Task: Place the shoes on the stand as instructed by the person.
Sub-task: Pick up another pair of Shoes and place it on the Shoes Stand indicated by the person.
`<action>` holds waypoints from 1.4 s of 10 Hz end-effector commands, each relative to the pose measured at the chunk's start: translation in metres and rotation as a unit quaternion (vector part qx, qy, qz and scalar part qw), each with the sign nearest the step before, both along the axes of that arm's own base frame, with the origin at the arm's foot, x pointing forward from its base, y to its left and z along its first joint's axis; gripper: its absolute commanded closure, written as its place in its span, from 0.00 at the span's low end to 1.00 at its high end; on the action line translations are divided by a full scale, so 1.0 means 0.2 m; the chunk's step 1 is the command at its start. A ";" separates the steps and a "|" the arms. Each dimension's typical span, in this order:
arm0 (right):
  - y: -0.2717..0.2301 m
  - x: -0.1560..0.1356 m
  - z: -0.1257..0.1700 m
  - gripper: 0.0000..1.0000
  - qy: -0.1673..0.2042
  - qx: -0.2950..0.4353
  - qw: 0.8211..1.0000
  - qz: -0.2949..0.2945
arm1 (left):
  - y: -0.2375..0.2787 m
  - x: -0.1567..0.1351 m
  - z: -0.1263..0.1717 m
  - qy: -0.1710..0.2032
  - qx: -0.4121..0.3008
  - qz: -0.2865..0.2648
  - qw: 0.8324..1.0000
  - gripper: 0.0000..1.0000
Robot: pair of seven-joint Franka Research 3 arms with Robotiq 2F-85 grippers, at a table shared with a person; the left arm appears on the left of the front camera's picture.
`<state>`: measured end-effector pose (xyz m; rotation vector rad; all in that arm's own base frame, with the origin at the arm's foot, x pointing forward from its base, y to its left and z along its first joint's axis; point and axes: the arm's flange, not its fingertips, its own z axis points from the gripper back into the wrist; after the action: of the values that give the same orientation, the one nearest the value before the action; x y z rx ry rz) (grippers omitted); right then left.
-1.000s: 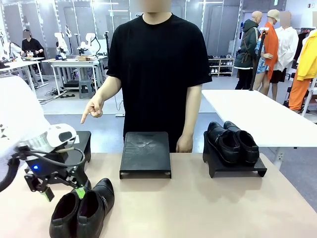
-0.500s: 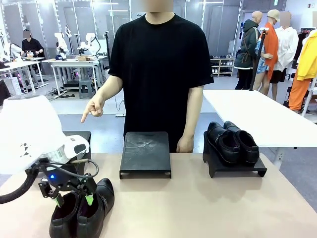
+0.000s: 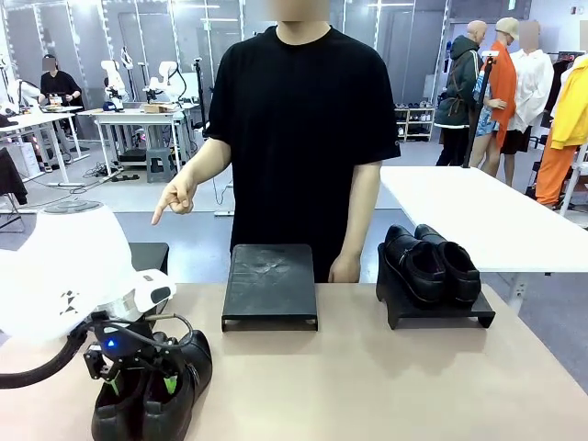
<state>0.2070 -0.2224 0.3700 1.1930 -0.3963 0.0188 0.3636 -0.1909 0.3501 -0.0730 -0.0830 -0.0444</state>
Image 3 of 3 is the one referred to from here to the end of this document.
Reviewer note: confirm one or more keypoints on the white shoe rack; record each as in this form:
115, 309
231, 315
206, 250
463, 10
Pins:
415, 124

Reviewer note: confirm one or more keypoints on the person's right forearm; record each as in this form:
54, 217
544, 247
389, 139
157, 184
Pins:
206, 161

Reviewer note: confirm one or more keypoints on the black hanging cloth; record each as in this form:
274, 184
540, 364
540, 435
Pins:
11, 177

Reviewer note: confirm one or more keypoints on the black shoe stand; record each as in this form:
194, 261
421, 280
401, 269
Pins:
270, 285
149, 259
441, 312

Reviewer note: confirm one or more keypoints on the person in black t-shirt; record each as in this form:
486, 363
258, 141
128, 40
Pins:
303, 138

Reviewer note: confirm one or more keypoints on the white desk with robots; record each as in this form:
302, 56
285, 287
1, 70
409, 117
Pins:
133, 119

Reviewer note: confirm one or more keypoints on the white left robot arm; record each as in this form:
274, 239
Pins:
69, 266

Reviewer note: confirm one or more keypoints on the large white table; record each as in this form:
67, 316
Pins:
482, 211

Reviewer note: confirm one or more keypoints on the yellow hanging garment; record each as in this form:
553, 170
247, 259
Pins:
572, 105

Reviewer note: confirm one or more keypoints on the seated person in black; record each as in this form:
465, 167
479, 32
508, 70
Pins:
59, 87

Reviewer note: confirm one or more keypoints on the orange trousers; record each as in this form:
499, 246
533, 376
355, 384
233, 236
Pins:
553, 174

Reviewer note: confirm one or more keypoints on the person's right hand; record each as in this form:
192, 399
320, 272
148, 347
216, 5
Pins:
179, 195

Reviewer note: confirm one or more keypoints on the grey plastic stool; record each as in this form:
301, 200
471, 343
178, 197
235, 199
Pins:
161, 165

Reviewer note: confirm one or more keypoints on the mannequin in dark hooded jacket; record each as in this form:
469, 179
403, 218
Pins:
459, 87

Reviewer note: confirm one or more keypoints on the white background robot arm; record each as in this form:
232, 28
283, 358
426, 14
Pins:
112, 82
165, 80

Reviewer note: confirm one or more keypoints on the person's left forearm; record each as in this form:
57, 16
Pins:
363, 206

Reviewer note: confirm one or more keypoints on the cardboard box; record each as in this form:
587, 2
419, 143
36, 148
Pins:
155, 108

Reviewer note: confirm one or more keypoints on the person's left hand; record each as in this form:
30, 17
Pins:
345, 268

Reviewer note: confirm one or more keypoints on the mannequin in orange garment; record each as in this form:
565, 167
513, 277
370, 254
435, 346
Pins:
498, 92

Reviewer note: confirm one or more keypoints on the white desk with black items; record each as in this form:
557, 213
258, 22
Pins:
37, 124

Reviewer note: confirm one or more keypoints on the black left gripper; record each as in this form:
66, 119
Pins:
133, 351

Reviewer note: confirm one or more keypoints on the person in white shirt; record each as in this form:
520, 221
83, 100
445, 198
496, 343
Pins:
530, 92

